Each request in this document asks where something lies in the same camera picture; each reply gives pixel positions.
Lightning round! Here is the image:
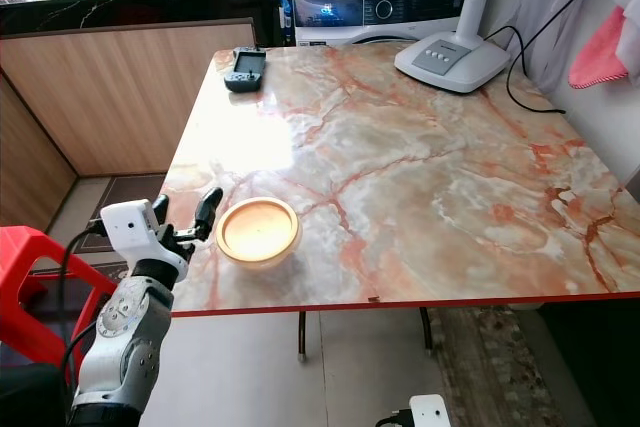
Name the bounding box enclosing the wooden kitchen counter cabinet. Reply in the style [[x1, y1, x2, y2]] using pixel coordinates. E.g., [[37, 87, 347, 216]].
[[0, 0, 287, 233]]

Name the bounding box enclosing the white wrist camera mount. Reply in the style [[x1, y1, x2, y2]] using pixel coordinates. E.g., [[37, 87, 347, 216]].
[[100, 199, 192, 279], [407, 394, 453, 427]]

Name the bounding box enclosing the metal table leg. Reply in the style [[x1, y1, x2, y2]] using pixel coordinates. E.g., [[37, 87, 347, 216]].
[[296, 311, 309, 361], [419, 307, 435, 354]]

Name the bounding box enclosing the black handheld controller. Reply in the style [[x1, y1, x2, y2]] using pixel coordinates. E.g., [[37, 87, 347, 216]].
[[225, 47, 268, 94]]

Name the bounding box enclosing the beige patterned floor rug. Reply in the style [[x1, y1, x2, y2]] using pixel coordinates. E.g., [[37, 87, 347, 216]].
[[430, 306, 573, 427]]

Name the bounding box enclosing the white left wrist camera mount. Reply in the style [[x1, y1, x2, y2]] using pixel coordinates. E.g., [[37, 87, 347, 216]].
[[100, 199, 192, 279]]

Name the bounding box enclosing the pink cloth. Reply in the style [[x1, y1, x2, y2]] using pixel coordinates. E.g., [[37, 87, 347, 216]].
[[567, 5, 630, 90]]

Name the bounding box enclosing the brown floor mat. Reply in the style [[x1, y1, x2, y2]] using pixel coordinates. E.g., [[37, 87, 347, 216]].
[[84, 174, 169, 248]]

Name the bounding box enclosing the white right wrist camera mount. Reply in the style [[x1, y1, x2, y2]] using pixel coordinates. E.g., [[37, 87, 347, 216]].
[[407, 394, 453, 427]]

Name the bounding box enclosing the white standing fan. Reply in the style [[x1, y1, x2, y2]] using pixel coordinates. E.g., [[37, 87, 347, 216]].
[[395, 0, 547, 95]]

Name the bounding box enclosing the black fan cable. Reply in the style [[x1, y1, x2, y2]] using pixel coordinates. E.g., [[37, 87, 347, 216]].
[[485, 0, 633, 115]]

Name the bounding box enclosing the red plastic stool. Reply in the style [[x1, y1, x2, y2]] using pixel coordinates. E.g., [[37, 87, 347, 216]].
[[0, 225, 118, 370]]

